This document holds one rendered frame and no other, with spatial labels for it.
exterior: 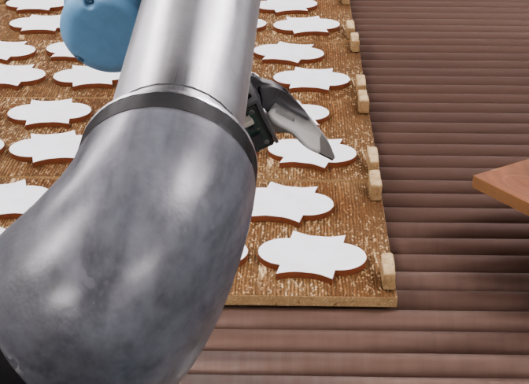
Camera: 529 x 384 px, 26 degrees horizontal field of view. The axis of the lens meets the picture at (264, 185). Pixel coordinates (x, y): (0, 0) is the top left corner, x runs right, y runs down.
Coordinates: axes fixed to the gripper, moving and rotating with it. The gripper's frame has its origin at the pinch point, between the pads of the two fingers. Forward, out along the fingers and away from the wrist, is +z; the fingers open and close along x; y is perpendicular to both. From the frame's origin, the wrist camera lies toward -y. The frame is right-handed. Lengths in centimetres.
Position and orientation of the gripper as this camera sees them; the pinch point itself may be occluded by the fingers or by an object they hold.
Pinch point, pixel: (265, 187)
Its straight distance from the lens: 117.4
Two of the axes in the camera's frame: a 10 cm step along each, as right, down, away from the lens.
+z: 3.8, 7.4, 5.5
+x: 9.0, -4.2, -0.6
